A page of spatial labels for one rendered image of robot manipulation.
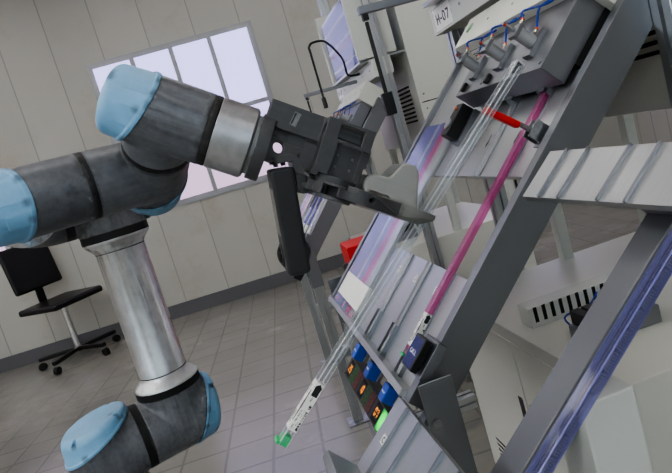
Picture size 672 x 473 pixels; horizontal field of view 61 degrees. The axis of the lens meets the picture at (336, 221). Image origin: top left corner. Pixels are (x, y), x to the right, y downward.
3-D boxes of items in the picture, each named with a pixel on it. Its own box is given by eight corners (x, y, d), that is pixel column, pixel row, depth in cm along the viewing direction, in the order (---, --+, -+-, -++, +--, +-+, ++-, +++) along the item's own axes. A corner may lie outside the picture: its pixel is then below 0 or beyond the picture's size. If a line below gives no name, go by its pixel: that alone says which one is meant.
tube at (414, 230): (286, 449, 62) (277, 444, 62) (285, 443, 64) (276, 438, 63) (525, 65, 64) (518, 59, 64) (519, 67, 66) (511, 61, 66)
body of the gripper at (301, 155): (383, 134, 59) (272, 94, 56) (358, 214, 59) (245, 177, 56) (365, 139, 66) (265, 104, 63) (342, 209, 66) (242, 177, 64)
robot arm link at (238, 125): (202, 165, 55) (204, 167, 63) (247, 180, 56) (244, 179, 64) (225, 92, 55) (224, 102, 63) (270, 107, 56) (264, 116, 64)
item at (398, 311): (427, 400, 86) (409, 391, 85) (344, 302, 150) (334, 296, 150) (486, 289, 86) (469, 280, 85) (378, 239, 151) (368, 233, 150)
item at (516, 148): (409, 359, 92) (402, 355, 92) (407, 356, 94) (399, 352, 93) (555, 86, 93) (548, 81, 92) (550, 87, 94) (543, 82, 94)
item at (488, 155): (555, 192, 86) (528, 176, 85) (418, 183, 151) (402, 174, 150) (656, 1, 87) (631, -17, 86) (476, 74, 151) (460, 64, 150)
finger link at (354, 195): (405, 203, 58) (324, 177, 57) (401, 218, 58) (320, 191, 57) (394, 202, 63) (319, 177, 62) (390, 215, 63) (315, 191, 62)
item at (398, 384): (438, 414, 86) (398, 395, 85) (351, 310, 151) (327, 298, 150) (442, 407, 86) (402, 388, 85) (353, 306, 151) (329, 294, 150)
